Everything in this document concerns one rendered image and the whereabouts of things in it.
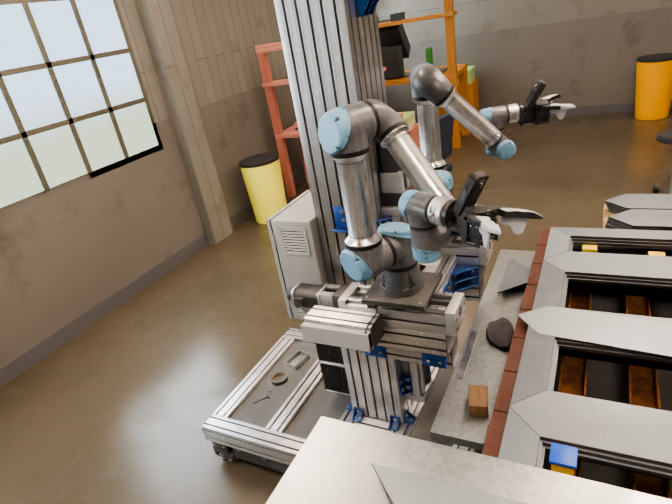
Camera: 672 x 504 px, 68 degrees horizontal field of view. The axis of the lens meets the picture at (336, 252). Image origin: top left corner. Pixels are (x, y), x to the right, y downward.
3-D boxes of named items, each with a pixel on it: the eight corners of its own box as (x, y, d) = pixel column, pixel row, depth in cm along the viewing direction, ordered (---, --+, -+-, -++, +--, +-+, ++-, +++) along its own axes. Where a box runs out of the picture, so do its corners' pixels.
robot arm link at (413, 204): (418, 213, 138) (415, 183, 134) (448, 221, 130) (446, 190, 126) (397, 223, 134) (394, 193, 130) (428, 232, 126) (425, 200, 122)
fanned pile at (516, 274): (537, 260, 244) (537, 253, 243) (527, 303, 214) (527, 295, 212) (511, 259, 250) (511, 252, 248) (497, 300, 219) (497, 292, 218)
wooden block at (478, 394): (469, 395, 171) (469, 384, 169) (488, 396, 169) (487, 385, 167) (469, 417, 162) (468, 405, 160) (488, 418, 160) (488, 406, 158)
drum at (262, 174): (267, 209, 582) (254, 153, 553) (298, 210, 562) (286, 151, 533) (245, 225, 548) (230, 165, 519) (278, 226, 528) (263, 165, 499)
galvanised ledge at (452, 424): (541, 256, 253) (542, 251, 252) (495, 453, 152) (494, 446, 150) (500, 254, 262) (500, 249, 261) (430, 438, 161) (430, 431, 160)
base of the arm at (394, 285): (374, 294, 171) (370, 269, 167) (389, 273, 183) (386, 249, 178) (416, 299, 164) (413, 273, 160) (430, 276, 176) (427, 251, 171)
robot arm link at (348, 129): (399, 272, 161) (377, 99, 138) (364, 291, 154) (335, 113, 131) (374, 262, 171) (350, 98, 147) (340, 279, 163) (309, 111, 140)
